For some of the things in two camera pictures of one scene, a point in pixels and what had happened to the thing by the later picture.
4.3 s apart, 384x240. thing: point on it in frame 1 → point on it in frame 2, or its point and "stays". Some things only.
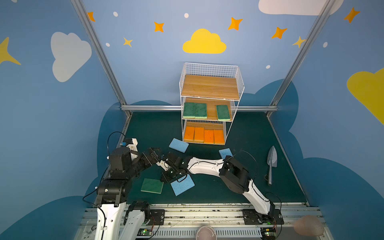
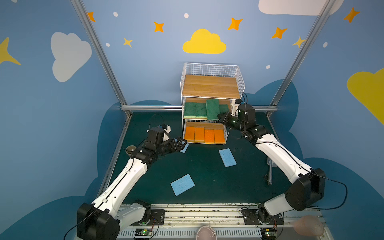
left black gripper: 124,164 → 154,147
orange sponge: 219,138 stays
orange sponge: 199,132 stays
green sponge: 223,113 stays
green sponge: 152,185 → 212,108
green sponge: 189,111 stays
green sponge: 200,110 stays
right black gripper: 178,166 → 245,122
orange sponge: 209,138 stays
